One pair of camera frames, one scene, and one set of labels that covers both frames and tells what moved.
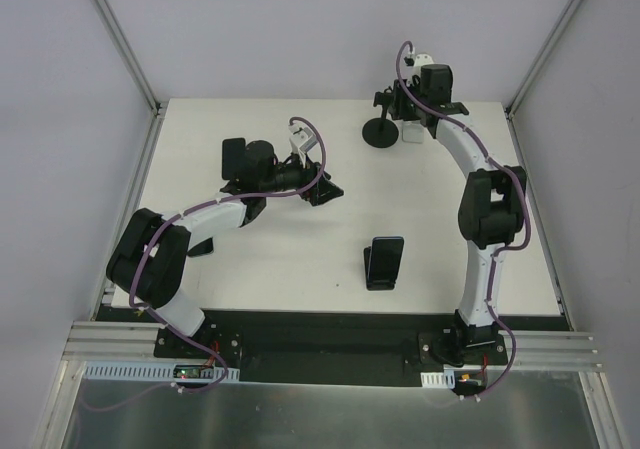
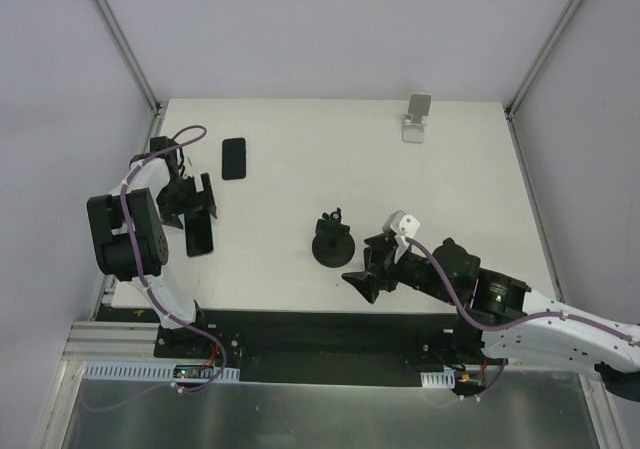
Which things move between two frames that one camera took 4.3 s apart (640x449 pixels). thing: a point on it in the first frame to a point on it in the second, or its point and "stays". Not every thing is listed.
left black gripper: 311,184 to 198,201
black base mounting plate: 329,349 stays
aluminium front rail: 533,349 stays
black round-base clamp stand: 381,132 to 333,245
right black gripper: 388,99 to 379,260
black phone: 233,158 stays
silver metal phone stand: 412,131 stays
